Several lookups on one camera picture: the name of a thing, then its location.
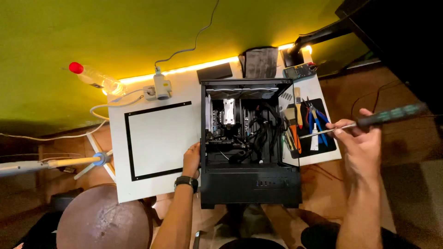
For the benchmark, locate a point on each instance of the person's left hand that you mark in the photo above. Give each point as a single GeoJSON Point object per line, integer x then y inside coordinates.
{"type": "Point", "coordinates": [191, 162]}

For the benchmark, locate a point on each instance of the person's right hand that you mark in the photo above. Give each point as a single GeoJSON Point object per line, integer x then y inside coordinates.
{"type": "Point", "coordinates": [361, 145]}

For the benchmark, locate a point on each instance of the person's left fingers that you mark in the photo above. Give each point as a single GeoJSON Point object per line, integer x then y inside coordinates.
{"type": "Point", "coordinates": [196, 147]}

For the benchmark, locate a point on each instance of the black computer case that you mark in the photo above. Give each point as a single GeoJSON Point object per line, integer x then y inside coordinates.
{"type": "Point", "coordinates": [249, 186]}

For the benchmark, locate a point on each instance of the black wristwatch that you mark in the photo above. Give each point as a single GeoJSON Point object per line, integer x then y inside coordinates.
{"type": "Point", "coordinates": [187, 182]}

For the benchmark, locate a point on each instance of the glass side panel black border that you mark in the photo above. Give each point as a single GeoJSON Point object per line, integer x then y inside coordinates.
{"type": "Point", "coordinates": [159, 140]}

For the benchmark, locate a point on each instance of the silver processor cooler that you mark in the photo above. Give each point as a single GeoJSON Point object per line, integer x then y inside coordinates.
{"type": "Point", "coordinates": [228, 111]}

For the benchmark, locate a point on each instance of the white power socket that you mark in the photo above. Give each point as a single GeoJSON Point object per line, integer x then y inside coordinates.
{"type": "Point", "coordinates": [149, 93]}

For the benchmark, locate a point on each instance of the white case fans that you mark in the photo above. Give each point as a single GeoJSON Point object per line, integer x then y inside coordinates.
{"type": "Point", "coordinates": [242, 92]}

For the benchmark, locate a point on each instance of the flat black box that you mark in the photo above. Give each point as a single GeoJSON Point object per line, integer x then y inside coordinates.
{"type": "Point", "coordinates": [214, 72]}

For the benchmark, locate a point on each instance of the yellow light strip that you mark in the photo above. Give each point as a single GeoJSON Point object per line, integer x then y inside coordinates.
{"type": "Point", "coordinates": [187, 69]}

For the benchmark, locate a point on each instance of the white table leg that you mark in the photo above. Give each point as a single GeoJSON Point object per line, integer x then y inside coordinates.
{"type": "Point", "coordinates": [98, 152]}

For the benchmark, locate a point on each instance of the grey folded cloth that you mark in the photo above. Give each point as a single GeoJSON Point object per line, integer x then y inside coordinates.
{"type": "Point", "coordinates": [260, 63]}

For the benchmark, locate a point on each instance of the round brown stool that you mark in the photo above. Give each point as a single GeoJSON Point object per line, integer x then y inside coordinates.
{"type": "Point", "coordinates": [103, 219]}

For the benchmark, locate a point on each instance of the clear plastic bottle red cap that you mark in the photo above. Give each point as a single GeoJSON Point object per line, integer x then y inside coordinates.
{"type": "Point", "coordinates": [98, 80]}

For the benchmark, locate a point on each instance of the white tube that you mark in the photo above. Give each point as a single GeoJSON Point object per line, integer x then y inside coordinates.
{"type": "Point", "coordinates": [314, 140]}

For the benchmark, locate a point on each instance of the dark multimeter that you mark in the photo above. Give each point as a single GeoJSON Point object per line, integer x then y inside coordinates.
{"type": "Point", "coordinates": [299, 71]}

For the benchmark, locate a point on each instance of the black work mat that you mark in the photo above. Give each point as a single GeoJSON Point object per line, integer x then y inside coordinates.
{"type": "Point", "coordinates": [327, 147]}

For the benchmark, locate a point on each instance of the white pole with blue collar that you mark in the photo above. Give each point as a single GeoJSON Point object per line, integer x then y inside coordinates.
{"type": "Point", "coordinates": [52, 163]}

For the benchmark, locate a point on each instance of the person's legs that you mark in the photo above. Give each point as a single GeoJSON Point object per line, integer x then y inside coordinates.
{"type": "Point", "coordinates": [322, 237]}

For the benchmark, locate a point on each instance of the black furniture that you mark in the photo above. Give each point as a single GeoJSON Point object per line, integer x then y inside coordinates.
{"type": "Point", "coordinates": [401, 38]}

